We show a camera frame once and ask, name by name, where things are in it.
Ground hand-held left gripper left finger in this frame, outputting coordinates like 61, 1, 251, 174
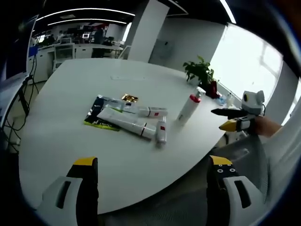
35, 156, 99, 226

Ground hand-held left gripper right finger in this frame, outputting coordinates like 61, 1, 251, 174
206, 154, 268, 226

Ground red-banded skincare pump bottle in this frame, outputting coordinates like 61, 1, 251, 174
176, 86, 207, 125

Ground small white skincare bottle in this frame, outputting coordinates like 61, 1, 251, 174
155, 115, 168, 148

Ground white skincare box red square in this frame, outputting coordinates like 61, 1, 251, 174
137, 106, 169, 118

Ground white skincare tube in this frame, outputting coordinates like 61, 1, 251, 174
96, 107, 157, 141

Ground silver green skincare pouch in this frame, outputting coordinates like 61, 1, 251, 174
83, 94, 125, 132

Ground gold skincare sachet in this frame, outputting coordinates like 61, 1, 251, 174
121, 93, 139, 102

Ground person's right hand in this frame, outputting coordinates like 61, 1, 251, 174
254, 116, 283, 138

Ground large bright window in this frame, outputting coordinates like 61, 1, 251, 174
209, 23, 284, 111

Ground potted green plant red wrap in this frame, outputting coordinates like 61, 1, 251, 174
182, 55, 221, 99

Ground person's white shirt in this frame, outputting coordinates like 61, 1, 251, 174
264, 121, 301, 212

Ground linear ceiling lights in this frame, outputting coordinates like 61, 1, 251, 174
35, 0, 237, 27

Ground white office chair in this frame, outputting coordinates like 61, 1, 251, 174
117, 45, 131, 60

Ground white side desk black legs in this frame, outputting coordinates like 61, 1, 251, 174
0, 74, 31, 123

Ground row of white office desks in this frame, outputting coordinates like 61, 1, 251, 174
30, 35, 132, 78

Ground table cable hatch cover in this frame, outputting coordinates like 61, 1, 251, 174
110, 73, 147, 81

